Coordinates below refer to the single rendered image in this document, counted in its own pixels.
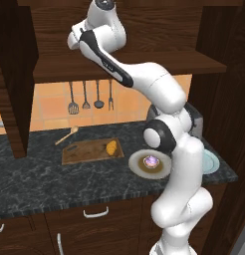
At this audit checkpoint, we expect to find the golden croissant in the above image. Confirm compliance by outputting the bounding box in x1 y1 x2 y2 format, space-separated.
106 139 119 156

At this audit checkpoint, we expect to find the wooden cutting board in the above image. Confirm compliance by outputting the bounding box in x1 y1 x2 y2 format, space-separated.
62 137 125 166

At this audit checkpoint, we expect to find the dark wooden open cabinet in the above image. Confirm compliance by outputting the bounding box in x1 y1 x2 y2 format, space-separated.
16 0 228 85

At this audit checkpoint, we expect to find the dark wooden cabinet door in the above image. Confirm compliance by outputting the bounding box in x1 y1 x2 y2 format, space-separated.
139 183 228 255
45 226 142 255
0 0 40 159
188 0 245 255

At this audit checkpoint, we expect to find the dark wooden lower cabinet door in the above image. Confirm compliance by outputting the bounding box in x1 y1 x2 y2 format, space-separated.
45 226 142 255
139 183 228 255

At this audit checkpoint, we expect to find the hanging metal fork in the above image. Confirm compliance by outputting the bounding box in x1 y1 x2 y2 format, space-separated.
107 79 116 112

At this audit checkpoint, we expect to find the hanging metal ladle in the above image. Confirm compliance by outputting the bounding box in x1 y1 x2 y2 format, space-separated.
93 79 106 110

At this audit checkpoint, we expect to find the beige round plate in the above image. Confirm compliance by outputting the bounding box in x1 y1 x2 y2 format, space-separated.
127 148 173 180

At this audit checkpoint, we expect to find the purple frosted cupcake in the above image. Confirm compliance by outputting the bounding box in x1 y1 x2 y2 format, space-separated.
142 154 160 169

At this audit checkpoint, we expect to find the hanging slotted spatula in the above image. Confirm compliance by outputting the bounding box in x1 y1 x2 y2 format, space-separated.
67 81 81 116

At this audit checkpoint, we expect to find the wooden spoon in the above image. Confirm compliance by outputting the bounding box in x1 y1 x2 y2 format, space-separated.
54 126 80 146

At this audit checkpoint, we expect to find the grey toaster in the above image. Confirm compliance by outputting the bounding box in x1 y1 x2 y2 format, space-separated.
146 102 205 140

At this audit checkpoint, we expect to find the dark wooden drawer front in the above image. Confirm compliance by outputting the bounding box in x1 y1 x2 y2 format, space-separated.
0 213 47 255
44 197 143 234

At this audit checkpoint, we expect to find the light blue plate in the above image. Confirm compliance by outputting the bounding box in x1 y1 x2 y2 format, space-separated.
201 147 221 175

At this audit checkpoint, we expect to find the white vertical door handle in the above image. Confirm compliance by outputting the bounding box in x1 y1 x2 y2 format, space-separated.
56 232 65 255

